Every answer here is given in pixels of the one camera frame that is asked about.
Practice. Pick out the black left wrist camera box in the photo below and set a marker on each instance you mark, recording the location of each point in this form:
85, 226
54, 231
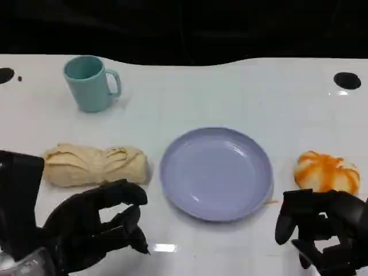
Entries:
17, 201

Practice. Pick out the beige towel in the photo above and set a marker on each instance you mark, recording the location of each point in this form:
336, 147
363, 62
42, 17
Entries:
95, 168

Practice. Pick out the black round table grommet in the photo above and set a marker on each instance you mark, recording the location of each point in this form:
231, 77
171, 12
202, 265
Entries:
347, 80
5, 75

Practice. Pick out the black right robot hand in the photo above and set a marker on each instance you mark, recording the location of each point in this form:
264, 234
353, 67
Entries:
342, 212

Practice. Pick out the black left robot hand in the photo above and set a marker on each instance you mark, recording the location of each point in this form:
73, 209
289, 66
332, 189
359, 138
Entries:
83, 218

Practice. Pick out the orange and white bread roll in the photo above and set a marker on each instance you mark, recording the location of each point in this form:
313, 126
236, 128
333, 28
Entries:
326, 172

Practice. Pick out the pale green mug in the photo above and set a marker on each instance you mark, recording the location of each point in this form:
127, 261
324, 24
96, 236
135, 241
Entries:
87, 86

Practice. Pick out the lilac plate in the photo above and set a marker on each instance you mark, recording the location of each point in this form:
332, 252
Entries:
215, 175

